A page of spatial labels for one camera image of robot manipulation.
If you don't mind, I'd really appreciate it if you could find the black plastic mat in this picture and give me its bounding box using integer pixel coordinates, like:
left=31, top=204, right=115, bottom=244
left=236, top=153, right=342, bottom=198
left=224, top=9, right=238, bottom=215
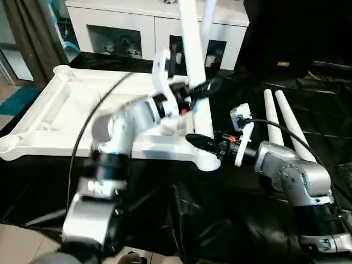
left=0, top=51, right=352, bottom=264

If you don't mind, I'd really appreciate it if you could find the blue floor mat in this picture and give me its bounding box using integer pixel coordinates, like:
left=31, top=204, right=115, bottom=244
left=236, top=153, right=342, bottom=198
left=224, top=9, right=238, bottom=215
left=0, top=87, right=38, bottom=116

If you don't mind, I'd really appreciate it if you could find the white cabinet with glass doors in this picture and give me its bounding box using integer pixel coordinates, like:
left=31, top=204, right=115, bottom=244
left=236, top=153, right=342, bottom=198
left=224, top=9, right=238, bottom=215
left=65, top=0, right=251, bottom=71

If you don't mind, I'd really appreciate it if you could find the white plastic table top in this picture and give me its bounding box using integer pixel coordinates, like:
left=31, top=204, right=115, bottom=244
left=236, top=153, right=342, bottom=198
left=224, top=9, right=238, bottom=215
left=0, top=65, right=222, bottom=172

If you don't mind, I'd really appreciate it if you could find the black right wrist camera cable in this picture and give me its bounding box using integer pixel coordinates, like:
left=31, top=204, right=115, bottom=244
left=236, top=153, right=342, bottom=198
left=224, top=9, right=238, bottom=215
left=241, top=117, right=348, bottom=221

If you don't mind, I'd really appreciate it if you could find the grey curtain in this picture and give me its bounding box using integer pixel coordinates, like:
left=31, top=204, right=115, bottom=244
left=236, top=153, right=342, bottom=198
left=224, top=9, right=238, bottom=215
left=5, top=0, right=69, bottom=83

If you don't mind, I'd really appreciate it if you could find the teal plastic stool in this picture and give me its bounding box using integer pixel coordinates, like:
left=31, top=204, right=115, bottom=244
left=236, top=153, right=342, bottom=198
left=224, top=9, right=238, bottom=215
left=45, top=0, right=80, bottom=53

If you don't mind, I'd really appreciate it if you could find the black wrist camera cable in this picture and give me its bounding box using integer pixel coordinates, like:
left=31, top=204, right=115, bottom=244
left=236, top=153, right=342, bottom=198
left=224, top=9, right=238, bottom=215
left=241, top=117, right=348, bottom=221
left=65, top=71, right=135, bottom=221

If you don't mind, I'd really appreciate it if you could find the black left wrist camera cable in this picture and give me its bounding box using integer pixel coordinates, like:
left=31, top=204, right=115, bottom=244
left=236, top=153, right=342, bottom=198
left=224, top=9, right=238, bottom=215
left=65, top=71, right=135, bottom=221

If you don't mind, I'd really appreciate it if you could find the white plastic table leg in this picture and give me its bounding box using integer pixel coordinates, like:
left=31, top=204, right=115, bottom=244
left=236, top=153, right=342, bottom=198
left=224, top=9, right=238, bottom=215
left=178, top=0, right=221, bottom=171
left=274, top=90, right=317, bottom=163
left=263, top=89, right=285, bottom=148
left=201, top=0, right=218, bottom=36

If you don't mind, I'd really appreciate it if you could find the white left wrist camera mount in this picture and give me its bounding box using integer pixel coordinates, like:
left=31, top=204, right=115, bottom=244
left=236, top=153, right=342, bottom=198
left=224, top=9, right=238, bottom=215
left=150, top=48, right=188, bottom=119

